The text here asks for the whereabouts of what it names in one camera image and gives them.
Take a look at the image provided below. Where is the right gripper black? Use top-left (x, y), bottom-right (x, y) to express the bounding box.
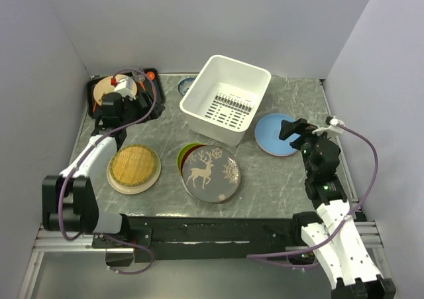
top-left (278, 117), bottom-right (333, 176)

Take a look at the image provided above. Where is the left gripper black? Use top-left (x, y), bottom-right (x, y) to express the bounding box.
top-left (119, 90), bottom-right (165, 127)

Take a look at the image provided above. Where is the grey reindeer plate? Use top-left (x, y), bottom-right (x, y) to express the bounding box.
top-left (182, 145), bottom-right (241, 204)

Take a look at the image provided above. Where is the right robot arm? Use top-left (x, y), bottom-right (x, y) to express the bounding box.
top-left (279, 117), bottom-right (396, 298)

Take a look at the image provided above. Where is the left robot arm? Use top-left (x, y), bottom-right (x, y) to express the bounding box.
top-left (42, 90), bottom-right (163, 247)

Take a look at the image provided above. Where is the white plastic bin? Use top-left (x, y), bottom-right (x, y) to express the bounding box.
top-left (180, 55), bottom-right (272, 147)

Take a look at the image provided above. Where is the black serving tray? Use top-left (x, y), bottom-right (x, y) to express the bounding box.
top-left (85, 68), bottom-right (166, 119)

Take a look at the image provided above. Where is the pink plate under blue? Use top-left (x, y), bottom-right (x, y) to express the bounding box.
top-left (254, 127), bottom-right (299, 157)

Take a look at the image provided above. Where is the small blue patterned dish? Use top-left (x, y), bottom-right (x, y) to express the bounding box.
top-left (178, 77), bottom-right (195, 96)

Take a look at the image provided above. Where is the small clear glass cup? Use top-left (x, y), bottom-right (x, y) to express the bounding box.
top-left (133, 74), bottom-right (145, 84)

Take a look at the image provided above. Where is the red scalloped plate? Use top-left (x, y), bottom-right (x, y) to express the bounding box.
top-left (180, 144), bottom-right (205, 175)

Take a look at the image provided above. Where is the beige bird plate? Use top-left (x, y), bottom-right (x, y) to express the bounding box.
top-left (93, 74), bottom-right (130, 106)

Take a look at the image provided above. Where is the woven bamboo mat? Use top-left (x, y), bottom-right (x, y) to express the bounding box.
top-left (108, 145), bottom-right (158, 186)

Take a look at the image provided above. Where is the cream plate under mat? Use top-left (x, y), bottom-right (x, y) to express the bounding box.
top-left (107, 153), bottom-right (162, 195)

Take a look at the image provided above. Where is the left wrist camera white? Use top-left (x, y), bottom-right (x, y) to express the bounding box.
top-left (113, 76), bottom-right (138, 100)

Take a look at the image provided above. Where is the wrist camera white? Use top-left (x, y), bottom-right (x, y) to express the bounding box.
top-left (113, 76), bottom-right (138, 100)
top-left (312, 116), bottom-right (345, 138)

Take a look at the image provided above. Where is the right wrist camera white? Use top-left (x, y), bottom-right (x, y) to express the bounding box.
top-left (312, 116), bottom-right (345, 138)

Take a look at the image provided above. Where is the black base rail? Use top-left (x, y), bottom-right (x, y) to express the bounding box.
top-left (92, 217), bottom-right (305, 263)

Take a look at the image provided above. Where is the aluminium frame rail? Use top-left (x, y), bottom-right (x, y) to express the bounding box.
top-left (32, 221), bottom-right (385, 253)

